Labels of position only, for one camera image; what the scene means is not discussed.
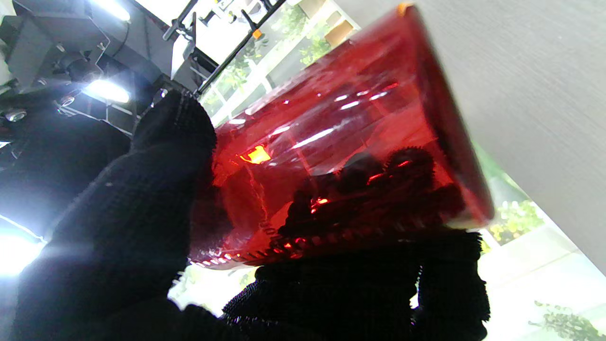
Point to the black metal rig bar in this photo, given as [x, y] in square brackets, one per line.
[236, 49]

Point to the red transparent sample bottle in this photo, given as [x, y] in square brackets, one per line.
[341, 109]

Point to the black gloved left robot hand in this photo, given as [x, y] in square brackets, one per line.
[123, 227]

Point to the bright studio light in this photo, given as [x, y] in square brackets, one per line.
[109, 90]
[111, 9]
[14, 251]

